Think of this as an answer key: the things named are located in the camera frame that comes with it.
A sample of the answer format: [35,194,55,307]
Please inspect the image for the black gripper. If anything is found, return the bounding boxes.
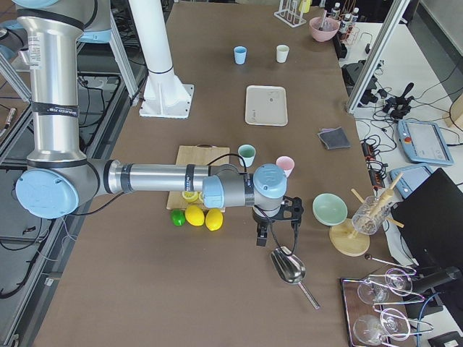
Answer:
[252,196,302,247]

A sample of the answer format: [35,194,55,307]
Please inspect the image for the green plastic cup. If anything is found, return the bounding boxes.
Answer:
[237,144,256,168]

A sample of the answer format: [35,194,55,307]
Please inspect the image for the blue plastic cup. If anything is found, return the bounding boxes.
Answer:
[234,46,247,65]

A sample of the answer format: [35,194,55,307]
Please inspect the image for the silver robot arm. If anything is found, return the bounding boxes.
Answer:
[15,1,303,246]

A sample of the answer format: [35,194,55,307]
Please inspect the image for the beige rabbit tray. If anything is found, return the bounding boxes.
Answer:
[245,85,288,127]

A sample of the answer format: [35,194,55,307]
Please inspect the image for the wine glass rack tray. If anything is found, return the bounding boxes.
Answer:
[340,267,433,346]

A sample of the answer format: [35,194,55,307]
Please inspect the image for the steel ice scoop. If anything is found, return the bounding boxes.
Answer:
[271,246,320,309]

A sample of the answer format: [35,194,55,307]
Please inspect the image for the yellow lemon right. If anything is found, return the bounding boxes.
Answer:
[205,208,224,231]

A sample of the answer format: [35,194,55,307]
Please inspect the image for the yellow lemon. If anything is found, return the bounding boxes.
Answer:
[205,208,224,231]
[184,205,205,226]

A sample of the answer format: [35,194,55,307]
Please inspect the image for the green bowl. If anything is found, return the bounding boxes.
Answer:
[313,193,348,226]

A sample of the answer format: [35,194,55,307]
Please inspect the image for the pink plastic cup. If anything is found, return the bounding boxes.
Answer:
[276,155,295,177]

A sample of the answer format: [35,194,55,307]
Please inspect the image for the yellow lemon left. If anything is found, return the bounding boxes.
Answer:
[184,205,205,226]

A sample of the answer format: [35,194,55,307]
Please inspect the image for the halved lemon piece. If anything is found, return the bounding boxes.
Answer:
[182,192,200,203]

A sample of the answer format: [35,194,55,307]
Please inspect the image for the wooden cup tree stand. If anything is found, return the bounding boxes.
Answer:
[329,173,404,257]

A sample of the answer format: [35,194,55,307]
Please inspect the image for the green lime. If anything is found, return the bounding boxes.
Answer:
[170,210,186,226]

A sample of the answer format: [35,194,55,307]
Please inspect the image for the bamboo cutting board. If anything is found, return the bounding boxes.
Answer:
[166,145,230,210]

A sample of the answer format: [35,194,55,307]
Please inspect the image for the clear glass mug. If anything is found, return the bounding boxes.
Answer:
[352,196,392,235]

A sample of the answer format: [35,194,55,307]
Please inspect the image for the grey folded cloth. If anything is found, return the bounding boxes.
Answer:
[318,127,351,150]

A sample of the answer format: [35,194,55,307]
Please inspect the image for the cream plastic cup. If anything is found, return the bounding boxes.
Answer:
[276,44,289,64]

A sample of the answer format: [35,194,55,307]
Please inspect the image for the teach pendant tablet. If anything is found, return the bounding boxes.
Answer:
[397,119,454,166]

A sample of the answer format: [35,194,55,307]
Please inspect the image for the steel muddler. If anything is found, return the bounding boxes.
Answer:
[318,10,327,31]

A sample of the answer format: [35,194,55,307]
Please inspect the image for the pink bowl with ice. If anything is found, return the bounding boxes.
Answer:
[309,17,340,42]

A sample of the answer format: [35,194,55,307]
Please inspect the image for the yellow cup on rack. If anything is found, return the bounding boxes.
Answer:
[299,0,312,14]

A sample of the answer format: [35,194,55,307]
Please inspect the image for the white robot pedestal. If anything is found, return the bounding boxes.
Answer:
[129,0,194,119]

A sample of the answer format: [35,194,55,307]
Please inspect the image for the white wire cup rack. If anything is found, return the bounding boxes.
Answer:
[273,0,307,28]

